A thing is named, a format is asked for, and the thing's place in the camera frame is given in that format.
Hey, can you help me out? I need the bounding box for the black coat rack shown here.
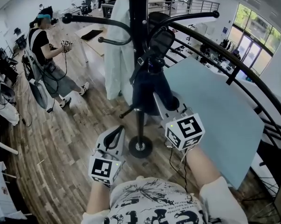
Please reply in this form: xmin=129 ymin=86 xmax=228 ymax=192
xmin=62 ymin=0 xmax=220 ymax=159

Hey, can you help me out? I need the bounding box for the grey metal railing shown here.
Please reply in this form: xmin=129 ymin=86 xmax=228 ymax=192
xmin=102 ymin=0 xmax=220 ymax=17

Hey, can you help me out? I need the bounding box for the wooden table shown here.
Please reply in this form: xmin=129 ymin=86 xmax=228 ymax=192
xmin=75 ymin=23 xmax=108 ymax=63

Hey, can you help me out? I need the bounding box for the white coat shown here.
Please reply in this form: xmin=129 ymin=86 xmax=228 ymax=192
xmin=103 ymin=0 xmax=136 ymax=100

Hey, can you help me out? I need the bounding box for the white cable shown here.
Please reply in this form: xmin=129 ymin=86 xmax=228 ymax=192
xmin=178 ymin=148 xmax=192 ymax=172

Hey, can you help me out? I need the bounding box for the glass entrance door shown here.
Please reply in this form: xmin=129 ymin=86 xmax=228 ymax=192
xmin=228 ymin=3 xmax=281 ymax=76

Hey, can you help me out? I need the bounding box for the dark bag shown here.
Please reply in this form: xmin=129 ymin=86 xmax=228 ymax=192
xmin=129 ymin=26 xmax=181 ymax=117

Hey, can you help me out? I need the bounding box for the person's right forearm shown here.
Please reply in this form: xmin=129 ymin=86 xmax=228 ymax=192
xmin=185 ymin=146 xmax=224 ymax=190

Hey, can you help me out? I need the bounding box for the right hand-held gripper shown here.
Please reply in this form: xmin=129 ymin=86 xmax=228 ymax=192
xmin=152 ymin=91 xmax=206 ymax=152

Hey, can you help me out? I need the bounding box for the white table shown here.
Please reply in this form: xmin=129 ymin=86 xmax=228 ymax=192
xmin=0 ymin=161 xmax=28 ymax=221

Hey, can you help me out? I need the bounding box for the person's white printed shirt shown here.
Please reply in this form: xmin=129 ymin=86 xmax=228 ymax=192
xmin=81 ymin=175 xmax=248 ymax=224

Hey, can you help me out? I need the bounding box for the person's left forearm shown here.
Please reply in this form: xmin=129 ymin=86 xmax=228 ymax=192
xmin=85 ymin=182 xmax=112 ymax=217

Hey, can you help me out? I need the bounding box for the black office chair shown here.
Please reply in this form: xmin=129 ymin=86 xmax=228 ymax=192
xmin=81 ymin=0 xmax=93 ymax=16

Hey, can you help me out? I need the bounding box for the black curved railing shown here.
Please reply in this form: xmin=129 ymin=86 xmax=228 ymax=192
xmin=149 ymin=12 xmax=281 ymax=154

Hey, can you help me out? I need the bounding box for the black cable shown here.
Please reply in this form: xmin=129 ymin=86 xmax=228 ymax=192
xmin=169 ymin=147 xmax=189 ymax=193

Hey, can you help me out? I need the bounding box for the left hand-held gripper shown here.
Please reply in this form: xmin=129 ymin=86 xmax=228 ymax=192
xmin=88 ymin=125 xmax=126 ymax=189

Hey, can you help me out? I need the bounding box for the light blue panel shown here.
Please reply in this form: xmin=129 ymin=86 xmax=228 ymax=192
xmin=163 ymin=56 xmax=266 ymax=190

